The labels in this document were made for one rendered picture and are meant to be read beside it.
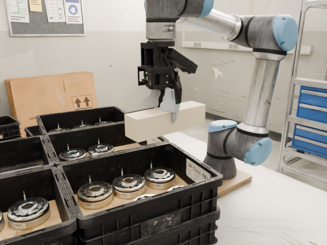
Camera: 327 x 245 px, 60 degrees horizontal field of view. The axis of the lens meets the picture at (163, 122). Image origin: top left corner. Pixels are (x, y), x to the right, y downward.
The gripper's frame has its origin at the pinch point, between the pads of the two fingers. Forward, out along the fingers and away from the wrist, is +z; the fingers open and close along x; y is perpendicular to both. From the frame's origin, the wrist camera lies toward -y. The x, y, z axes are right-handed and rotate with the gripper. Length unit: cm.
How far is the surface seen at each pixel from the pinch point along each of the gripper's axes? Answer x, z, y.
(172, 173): -5.8, 22.9, -6.7
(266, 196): 9, 39, -43
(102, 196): -7.2, 22.5, 18.0
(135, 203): 10.2, 15.7, 17.9
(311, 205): 22, 39, -50
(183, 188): 12.4, 15.8, 4.7
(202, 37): -254, -13, -272
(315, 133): -36, 59, -187
